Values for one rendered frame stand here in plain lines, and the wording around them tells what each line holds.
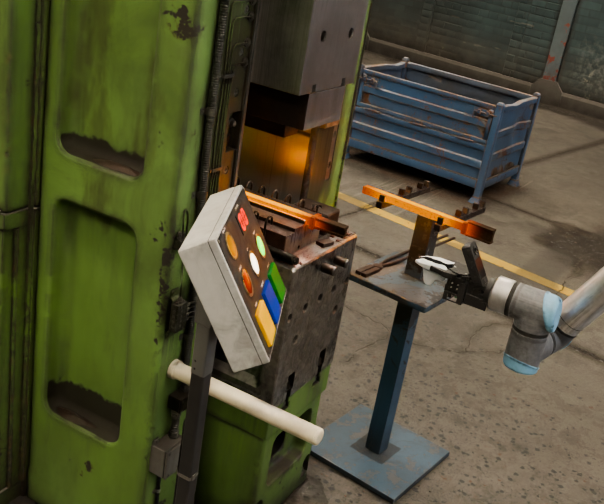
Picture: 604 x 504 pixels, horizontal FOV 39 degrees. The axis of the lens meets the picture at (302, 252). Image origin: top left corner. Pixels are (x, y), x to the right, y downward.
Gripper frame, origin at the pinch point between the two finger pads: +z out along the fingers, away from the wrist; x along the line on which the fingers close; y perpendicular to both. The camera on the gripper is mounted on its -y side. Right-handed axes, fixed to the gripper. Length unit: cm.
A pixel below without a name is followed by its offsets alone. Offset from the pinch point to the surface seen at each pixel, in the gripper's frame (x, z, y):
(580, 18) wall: 795, 140, 1
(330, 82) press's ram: -2, 34, -38
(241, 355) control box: -70, 10, 4
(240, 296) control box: -71, 11, -9
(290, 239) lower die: -9.7, 33.9, 3.6
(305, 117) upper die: -12.5, 33.9, -30.6
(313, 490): 18, 24, 99
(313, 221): -2.4, 31.6, -0.5
